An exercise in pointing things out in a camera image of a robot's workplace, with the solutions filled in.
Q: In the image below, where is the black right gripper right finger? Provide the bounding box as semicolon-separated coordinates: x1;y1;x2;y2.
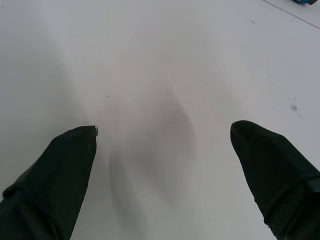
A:
230;120;320;240

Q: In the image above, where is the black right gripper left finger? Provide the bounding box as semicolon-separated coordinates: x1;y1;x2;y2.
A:
0;125;99;240

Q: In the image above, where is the blue and orange object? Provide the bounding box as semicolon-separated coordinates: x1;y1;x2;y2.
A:
291;0;318;6

